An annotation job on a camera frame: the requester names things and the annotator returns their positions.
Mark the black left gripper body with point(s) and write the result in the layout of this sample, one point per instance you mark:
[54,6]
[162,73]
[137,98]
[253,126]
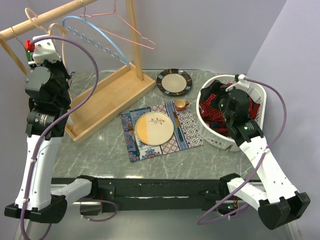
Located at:
[57,68]

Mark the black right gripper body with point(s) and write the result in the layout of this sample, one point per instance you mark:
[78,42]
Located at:
[220,101]

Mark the red polka dot garment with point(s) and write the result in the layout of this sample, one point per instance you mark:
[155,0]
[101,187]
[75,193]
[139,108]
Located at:
[209,113]

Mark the red black plaid garment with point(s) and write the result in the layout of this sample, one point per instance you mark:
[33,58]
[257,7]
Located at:
[217,126]

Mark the light blue plastic hanger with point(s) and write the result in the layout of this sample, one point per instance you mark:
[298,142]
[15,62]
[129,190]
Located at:
[84,30]

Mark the pink wire hanger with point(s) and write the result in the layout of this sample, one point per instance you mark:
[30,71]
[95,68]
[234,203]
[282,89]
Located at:
[125,25]

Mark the green plastic hanger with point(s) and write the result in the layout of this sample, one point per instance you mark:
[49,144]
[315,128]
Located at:
[28,56]

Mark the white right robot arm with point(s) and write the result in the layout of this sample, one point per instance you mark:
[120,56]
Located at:
[280,202]

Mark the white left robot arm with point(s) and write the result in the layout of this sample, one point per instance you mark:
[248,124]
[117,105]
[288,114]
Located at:
[45,129]

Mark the white plastic laundry basket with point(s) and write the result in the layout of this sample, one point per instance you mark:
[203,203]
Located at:
[255,91]

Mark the orange cup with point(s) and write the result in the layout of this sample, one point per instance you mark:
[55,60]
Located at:
[180,104]

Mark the wooden clothes rack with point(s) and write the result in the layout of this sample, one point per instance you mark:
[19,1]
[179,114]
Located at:
[113,94]

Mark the patterned placemat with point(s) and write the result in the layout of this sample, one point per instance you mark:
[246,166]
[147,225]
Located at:
[190,133]

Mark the dark rimmed cream plate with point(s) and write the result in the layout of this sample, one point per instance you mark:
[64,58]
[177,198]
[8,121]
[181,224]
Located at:
[174,82]

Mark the beige floral plate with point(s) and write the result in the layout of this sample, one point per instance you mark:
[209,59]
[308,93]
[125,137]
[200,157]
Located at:
[154,128]

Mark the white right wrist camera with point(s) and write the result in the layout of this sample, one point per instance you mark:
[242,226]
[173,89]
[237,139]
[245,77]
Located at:
[240,83]

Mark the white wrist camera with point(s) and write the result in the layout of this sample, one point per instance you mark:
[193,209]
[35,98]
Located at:
[42,51]
[240,83]

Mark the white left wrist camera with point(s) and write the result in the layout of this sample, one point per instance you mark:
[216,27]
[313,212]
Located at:
[42,51]

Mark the dark handled knife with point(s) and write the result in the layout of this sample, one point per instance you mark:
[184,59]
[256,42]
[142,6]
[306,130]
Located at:
[178,127]

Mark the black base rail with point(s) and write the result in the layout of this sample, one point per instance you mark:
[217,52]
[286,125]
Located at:
[130,194]

